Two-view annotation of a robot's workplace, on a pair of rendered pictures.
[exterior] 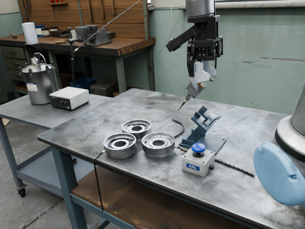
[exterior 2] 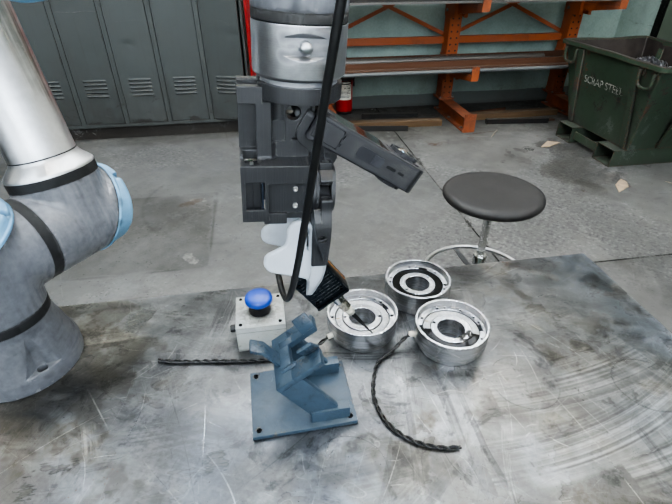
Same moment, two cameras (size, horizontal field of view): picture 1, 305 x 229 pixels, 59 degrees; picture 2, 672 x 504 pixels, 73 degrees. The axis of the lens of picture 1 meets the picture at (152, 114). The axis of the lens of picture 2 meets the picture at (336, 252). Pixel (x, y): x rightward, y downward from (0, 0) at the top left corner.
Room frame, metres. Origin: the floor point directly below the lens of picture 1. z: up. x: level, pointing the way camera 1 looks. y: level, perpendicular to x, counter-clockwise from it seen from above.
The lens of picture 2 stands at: (1.07, -0.40, 1.29)
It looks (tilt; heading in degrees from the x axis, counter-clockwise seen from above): 34 degrees down; 135
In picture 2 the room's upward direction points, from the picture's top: straight up
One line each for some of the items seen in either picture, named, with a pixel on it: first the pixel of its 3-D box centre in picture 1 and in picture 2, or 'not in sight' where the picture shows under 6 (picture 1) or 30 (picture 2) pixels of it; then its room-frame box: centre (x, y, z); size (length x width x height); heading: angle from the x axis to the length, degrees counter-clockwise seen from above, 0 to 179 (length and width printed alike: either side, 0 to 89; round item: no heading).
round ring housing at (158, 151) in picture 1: (158, 145); (362, 320); (0.74, -0.01, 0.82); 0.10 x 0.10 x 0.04
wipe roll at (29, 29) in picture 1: (30, 33); not in sight; (2.80, 1.17, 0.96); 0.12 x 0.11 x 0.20; 144
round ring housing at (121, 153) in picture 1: (120, 146); (416, 287); (0.75, 0.11, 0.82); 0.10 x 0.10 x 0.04
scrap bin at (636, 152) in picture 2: not in sight; (636, 100); (0.26, 3.49, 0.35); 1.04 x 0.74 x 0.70; 144
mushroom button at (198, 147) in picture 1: (198, 152); (259, 307); (0.64, -0.12, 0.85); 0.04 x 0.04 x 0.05
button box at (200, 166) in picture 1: (199, 161); (257, 320); (0.63, -0.13, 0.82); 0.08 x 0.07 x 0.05; 54
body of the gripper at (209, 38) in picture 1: (203, 38); (288, 148); (0.77, -0.16, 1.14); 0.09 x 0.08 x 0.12; 55
